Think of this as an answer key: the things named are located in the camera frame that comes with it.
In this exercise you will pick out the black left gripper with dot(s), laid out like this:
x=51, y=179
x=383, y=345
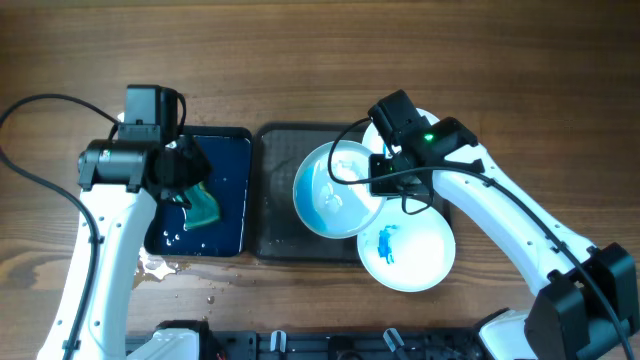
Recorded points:
x=201, y=166

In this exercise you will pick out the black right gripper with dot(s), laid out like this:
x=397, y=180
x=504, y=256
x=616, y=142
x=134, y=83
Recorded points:
x=379, y=184

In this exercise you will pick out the white plate cleaned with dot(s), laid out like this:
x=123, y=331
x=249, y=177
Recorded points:
x=377, y=144
x=327, y=194

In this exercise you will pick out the green yellow sponge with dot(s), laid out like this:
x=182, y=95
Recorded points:
x=204, y=210

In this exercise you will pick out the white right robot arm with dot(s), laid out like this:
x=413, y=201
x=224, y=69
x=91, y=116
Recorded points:
x=586, y=300

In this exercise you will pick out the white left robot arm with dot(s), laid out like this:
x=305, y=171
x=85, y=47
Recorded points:
x=122, y=183

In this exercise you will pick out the black water tray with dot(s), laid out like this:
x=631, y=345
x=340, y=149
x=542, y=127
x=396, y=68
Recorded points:
x=229, y=150

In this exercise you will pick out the dark grey serving tray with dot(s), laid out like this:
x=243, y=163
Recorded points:
x=274, y=229

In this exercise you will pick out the white plate with blue stain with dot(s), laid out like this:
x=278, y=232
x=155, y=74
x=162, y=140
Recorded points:
x=408, y=247

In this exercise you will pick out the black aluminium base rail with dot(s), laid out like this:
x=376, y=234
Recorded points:
x=433, y=344

